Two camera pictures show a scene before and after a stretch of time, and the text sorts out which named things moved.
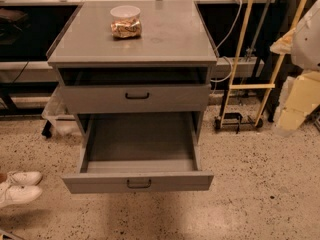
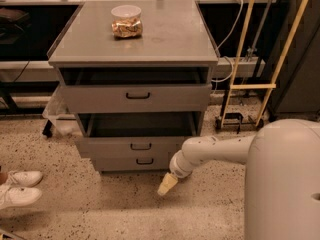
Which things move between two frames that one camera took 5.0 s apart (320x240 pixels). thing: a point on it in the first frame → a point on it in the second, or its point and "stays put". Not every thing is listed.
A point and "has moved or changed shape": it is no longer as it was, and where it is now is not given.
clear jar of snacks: [126, 21] stays put
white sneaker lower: [18, 194] stays put
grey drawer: [139, 152] has moved or changed shape
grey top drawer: [136, 98] stays put
